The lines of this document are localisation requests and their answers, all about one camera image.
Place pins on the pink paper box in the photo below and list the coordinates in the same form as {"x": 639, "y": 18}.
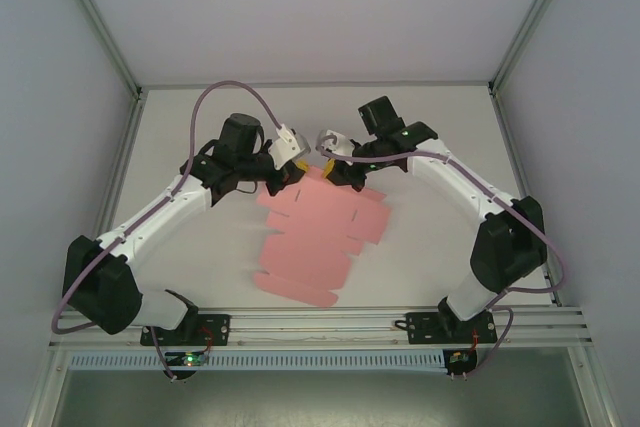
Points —
{"x": 315, "y": 237}

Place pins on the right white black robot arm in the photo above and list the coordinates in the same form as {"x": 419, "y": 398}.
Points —
{"x": 460, "y": 187}

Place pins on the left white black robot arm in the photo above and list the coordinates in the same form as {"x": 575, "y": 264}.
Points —
{"x": 165, "y": 212}

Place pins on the circuit board with green light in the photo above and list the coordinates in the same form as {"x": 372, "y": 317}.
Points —
{"x": 190, "y": 359}

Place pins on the small green circuit board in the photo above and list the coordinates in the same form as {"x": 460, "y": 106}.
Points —
{"x": 457, "y": 358}

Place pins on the grey metal panel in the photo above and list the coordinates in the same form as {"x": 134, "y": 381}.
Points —
{"x": 320, "y": 402}

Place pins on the aluminium table side rail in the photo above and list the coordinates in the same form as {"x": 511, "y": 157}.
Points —
{"x": 123, "y": 157}
{"x": 515, "y": 157}

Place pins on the aluminium mounting rail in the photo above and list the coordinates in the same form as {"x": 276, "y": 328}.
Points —
{"x": 320, "y": 322}

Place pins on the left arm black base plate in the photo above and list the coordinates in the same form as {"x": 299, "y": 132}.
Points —
{"x": 220, "y": 327}

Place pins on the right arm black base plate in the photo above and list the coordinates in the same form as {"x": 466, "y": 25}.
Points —
{"x": 420, "y": 327}

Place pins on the aluminium frame post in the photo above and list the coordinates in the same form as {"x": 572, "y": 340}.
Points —
{"x": 531, "y": 22}
{"x": 100, "y": 22}

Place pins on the aluminium frame leg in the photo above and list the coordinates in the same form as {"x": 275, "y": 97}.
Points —
{"x": 47, "y": 387}
{"x": 597, "y": 387}

